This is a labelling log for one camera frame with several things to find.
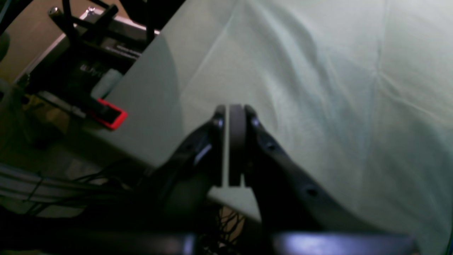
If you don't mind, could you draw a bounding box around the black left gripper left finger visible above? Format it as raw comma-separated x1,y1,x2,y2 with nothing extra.
134,105,225,232

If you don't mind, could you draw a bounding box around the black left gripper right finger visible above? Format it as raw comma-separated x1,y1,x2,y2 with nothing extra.
228,104,418,255

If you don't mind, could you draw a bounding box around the red black clamp right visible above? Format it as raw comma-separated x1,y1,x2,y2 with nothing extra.
38,89,128,130

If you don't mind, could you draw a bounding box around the green table cloth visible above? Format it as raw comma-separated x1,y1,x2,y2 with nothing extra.
85,0,453,255

